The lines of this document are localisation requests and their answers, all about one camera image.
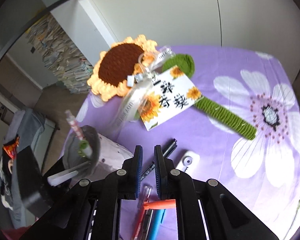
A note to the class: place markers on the pink checked bunny pen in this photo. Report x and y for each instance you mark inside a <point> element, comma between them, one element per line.
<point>74,125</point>

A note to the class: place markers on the grey sofa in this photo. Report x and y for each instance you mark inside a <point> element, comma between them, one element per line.
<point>22,154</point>

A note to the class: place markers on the grey perforated pen holder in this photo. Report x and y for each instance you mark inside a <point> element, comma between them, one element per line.
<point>107,156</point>

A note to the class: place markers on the purple floral tablecloth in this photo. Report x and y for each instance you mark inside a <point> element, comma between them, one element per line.
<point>264,173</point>

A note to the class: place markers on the white bookshelf cabinet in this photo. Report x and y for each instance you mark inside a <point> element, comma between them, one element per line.
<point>269,26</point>

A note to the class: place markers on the orange utility knife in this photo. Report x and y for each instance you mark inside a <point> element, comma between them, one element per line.
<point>160,205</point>

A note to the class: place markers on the white ribbon bow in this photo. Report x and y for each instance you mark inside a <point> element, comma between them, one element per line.
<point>135,100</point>

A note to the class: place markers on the crocheted sunflower with green stem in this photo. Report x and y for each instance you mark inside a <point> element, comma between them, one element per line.
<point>111,72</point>

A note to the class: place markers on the white sunflower greeting card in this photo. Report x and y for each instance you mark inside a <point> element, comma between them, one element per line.
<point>172,93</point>

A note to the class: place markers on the stack of papers and books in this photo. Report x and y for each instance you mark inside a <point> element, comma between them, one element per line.
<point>60,55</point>

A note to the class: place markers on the white correction tape dispenser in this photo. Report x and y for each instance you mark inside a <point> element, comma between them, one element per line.
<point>189,162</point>

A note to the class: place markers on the blue pen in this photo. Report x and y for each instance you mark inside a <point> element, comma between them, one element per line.
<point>157,219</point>

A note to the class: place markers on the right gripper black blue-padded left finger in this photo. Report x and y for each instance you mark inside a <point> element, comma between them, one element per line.
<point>91,210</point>

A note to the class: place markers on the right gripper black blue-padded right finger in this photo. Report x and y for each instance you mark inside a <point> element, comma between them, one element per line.
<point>205,209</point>

